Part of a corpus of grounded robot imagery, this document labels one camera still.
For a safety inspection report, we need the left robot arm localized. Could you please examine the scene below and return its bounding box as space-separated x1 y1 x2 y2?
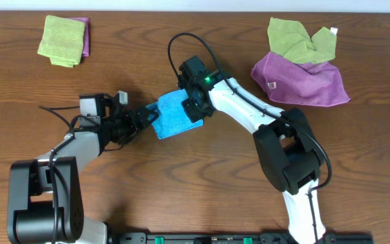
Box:
7 91 158 244

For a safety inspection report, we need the folded purple cloth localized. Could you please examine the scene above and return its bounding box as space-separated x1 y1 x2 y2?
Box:
72 17 90 57

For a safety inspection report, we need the blue microfiber cloth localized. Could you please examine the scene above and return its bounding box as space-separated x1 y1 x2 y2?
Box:
146 89 204 140

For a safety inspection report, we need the crumpled purple cloth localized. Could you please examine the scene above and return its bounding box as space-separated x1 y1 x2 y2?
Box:
251 52 350 107

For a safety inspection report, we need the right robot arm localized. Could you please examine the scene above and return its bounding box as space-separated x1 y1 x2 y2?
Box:
174 56 327 243

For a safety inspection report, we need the crumpled green cloth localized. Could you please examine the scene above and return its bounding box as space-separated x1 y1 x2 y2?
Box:
267 18 338 64

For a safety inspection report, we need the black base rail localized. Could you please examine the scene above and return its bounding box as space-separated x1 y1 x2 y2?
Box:
106 232 374 244

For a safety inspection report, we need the folded green cloth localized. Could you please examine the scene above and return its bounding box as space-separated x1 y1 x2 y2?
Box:
37 15 86 68

